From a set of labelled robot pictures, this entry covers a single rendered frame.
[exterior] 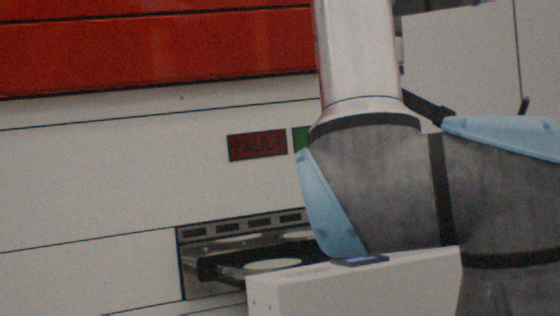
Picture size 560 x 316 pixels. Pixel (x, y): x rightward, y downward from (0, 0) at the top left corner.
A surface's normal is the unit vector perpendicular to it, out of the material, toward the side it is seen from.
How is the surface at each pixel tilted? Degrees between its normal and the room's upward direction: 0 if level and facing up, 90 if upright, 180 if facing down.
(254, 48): 90
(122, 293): 90
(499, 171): 86
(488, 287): 73
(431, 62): 90
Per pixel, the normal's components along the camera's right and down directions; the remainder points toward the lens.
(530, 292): -0.18, -0.23
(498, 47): 0.43, 0.00
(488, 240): -0.65, 0.14
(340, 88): -0.55, -0.17
